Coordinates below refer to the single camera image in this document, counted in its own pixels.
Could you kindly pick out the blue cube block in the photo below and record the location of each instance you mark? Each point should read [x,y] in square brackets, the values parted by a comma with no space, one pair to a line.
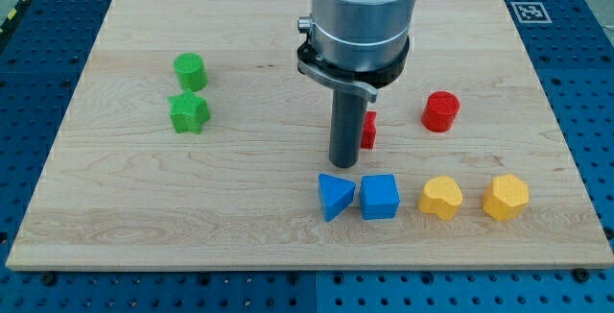
[379,197]

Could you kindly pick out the blue triangle block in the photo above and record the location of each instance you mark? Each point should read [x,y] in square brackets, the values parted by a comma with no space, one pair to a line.
[335,195]

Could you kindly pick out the red star block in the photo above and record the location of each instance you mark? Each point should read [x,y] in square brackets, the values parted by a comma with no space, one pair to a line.
[369,130]

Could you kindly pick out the green star block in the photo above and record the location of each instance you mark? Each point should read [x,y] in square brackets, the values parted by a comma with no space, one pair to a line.
[188,112]

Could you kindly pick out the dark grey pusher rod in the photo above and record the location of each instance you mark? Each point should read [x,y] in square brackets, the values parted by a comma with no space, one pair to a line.
[347,122]

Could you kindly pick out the black clamp with silver lever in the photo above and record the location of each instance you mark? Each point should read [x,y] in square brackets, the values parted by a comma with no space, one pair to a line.
[360,84]

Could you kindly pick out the wooden board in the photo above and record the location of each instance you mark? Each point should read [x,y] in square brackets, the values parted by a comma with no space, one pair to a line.
[122,191]

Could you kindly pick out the green cylinder block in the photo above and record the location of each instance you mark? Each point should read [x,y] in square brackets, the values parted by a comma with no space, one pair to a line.
[190,71]

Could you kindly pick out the red cylinder block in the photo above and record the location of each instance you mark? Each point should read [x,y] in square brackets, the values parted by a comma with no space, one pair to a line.
[440,111]

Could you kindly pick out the yellow heart block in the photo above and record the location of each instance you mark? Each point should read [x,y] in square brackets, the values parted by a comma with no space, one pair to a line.
[441,196]

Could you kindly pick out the yellow hexagon block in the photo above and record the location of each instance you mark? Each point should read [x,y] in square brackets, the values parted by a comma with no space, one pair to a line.
[505,197]

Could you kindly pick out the white fiducial marker tag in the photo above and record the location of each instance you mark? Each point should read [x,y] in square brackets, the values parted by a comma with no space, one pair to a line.
[529,12]

